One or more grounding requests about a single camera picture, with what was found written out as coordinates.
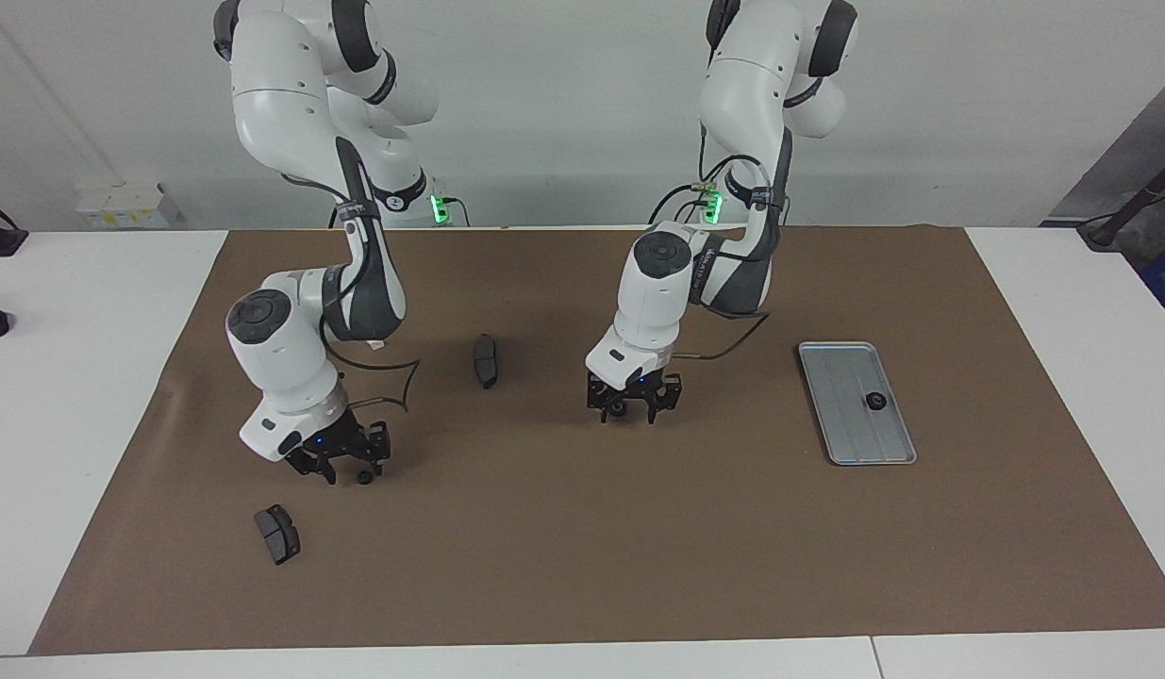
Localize silver ribbed metal tray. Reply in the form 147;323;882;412
797;341;919;467

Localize short dark grey brake pad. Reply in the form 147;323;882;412
254;505;302;567

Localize brown paper table mat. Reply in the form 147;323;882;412
27;224;1165;656

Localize black stand pole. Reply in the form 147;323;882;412
1077;156;1165;251

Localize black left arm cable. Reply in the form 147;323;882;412
648;123;791;361

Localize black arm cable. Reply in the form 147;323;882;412
648;123;791;361
280;170;423;413

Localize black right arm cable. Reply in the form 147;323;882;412
280;170;423;413

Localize black left base cable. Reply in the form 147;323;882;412
648;179;724;225

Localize white wall socket boxes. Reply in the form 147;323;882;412
75;182;182;229

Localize black clamp mount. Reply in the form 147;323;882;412
0;198;28;257

